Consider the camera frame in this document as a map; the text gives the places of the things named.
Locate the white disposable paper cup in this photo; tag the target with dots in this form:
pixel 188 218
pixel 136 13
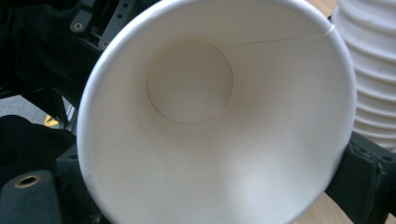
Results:
pixel 218 140

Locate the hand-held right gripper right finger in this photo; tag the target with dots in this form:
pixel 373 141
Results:
pixel 364 180

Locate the stack of white paper cups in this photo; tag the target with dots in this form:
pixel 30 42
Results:
pixel 373 62

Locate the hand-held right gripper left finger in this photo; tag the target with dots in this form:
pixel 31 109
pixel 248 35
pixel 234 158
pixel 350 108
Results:
pixel 31 202

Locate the yellow and black tape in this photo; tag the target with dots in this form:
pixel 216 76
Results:
pixel 51 121

